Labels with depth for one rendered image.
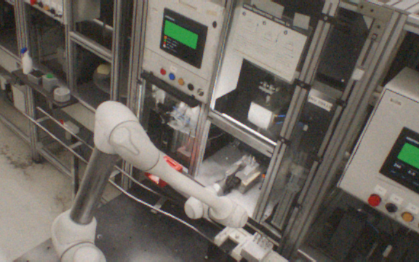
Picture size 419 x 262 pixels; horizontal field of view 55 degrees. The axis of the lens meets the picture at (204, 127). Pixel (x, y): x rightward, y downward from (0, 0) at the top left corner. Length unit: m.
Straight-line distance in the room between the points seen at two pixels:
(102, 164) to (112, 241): 0.60
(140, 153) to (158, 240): 0.81
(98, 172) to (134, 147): 0.29
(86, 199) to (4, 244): 1.41
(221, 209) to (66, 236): 0.66
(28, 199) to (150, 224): 1.35
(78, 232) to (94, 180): 0.26
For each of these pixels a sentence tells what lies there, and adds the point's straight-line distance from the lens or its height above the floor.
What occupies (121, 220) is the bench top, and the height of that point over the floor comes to 0.68.
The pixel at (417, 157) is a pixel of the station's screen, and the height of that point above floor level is 1.63.
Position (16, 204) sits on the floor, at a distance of 3.28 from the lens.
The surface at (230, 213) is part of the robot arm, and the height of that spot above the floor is 1.10.
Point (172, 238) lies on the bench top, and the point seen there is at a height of 0.68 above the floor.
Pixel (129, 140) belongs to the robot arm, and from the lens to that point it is 1.38.
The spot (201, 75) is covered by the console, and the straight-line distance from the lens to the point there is 1.83.
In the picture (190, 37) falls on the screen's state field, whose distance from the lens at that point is 1.79.
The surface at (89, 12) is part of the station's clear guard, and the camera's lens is 2.38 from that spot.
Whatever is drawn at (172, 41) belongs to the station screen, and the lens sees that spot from 1.87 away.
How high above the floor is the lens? 2.33
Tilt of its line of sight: 34 degrees down
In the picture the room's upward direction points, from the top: 12 degrees clockwise
